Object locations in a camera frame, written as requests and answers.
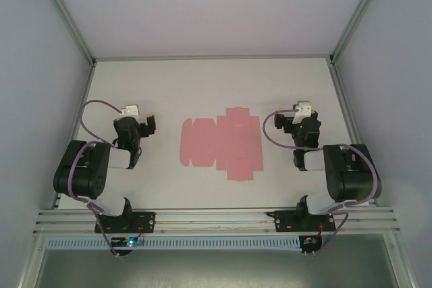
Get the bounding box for pink paper box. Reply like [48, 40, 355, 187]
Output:
[179, 107, 264, 183]

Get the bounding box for left small circuit board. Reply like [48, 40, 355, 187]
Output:
[111, 236, 144, 249]

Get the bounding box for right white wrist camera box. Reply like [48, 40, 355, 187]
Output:
[292, 100, 312, 125]

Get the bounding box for aluminium table side rail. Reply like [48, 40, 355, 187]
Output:
[328, 61, 381, 207]
[50, 61, 97, 210]

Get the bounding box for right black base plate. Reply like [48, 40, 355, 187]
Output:
[266, 210, 337, 234]

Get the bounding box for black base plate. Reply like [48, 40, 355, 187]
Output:
[94, 210, 157, 235]
[266, 210, 337, 234]

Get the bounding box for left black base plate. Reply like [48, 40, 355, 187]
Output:
[94, 210, 157, 235]

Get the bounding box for long aluminium base rail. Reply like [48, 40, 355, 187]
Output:
[32, 208, 401, 237]

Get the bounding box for aluminium frame post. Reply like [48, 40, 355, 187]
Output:
[328, 0, 389, 65]
[33, 0, 97, 65]

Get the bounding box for white slotted cable duct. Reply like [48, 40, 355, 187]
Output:
[45, 236, 302, 252]

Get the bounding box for aluminium frame leg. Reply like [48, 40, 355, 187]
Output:
[384, 233, 418, 288]
[18, 234, 47, 288]

